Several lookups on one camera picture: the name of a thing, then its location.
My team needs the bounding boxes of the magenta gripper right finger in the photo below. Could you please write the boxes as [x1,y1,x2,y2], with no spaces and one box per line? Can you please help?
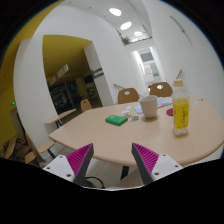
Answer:
[131,143,182,185]

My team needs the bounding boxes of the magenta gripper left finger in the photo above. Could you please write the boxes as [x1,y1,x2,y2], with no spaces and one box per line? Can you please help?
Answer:
[44,144,94,186]

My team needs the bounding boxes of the small side table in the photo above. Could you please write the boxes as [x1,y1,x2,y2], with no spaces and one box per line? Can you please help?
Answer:
[45,109,75,128]

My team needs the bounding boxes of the light wooden round table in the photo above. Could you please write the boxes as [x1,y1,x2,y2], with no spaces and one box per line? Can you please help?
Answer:
[50,95,224,166]

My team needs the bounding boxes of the red round coaster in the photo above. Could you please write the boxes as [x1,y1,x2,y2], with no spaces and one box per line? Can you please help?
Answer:
[166,108,173,116]

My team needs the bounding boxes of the small wooden chair background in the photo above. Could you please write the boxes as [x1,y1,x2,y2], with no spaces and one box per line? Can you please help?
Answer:
[80,99,92,112]

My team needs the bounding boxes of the small white card object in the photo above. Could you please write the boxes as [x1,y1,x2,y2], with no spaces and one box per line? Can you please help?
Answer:
[121,106,132,116]

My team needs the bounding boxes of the white ceramic mug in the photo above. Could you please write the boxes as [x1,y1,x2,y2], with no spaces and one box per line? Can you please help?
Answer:
[139,95,157,119]

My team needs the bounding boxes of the wooden chairs at left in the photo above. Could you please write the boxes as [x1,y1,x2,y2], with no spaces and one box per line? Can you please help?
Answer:
[2,135,56,167]

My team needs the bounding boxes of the wooden chair near left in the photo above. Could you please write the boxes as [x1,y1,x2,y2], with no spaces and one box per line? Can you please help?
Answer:
[118,88,139,104]

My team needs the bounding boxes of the yellow labelled plastic bottle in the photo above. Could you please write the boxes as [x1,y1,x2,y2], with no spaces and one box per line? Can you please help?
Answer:
[172,79,190,135]

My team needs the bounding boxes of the hanging white red sign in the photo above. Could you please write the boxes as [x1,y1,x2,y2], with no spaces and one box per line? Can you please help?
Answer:
[49,64,69,86]

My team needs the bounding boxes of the potted green plant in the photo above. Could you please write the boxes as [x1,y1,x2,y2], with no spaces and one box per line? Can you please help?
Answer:
[121,36,131,46]

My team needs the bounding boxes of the oval ceiling light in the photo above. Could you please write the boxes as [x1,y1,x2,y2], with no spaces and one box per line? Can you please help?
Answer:
[120,21,132,31]
[109,8,122,17]

